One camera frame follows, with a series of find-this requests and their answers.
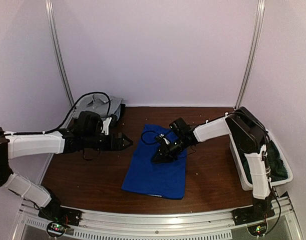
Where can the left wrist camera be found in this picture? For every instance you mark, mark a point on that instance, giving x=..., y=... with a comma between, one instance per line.
x=108, y=123

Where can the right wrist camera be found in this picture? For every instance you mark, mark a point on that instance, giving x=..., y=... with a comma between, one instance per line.
x=162, y=139

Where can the grey polo shirt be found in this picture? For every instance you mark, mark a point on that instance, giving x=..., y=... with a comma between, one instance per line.
x=99, y=104

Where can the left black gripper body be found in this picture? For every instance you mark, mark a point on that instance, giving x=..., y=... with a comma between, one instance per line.
x=111, y=146

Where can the right aluminium frame post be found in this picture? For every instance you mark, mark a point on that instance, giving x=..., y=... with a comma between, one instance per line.
x=258, y=23

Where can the front aluminium rail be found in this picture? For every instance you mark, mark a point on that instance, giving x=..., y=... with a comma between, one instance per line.
x=210, y=225

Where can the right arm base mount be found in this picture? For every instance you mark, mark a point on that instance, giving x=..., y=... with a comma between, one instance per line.
x=250, y=214

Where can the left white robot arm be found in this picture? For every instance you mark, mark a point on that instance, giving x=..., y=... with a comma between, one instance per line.
x=88, y=131

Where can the left aluminium frame post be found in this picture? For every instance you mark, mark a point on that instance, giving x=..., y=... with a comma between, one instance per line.
x=57, y=50

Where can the white laundry basket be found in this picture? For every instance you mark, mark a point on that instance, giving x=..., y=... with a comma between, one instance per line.
x=244, y=182

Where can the aluminium frame post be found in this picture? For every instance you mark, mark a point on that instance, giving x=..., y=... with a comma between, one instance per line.
x=57, y=50
x=258, y=23

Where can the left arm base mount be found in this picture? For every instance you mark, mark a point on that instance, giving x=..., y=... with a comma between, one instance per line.
x=63, y=215

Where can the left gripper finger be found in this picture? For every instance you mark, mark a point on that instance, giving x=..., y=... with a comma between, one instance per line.
x=123, y=146
x=122, y=139

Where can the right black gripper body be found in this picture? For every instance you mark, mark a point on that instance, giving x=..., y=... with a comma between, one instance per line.
x=173, y=150

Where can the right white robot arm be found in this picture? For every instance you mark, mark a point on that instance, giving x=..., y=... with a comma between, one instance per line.
x=248, y=133

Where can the blue garment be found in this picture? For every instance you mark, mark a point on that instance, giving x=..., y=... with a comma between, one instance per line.
x=160, y=180

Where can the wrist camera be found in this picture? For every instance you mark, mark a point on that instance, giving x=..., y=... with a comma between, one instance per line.
x=162, y=139
x=108, y=123

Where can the black garment in basket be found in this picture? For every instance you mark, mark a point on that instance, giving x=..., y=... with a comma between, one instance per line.
x=278, y=170

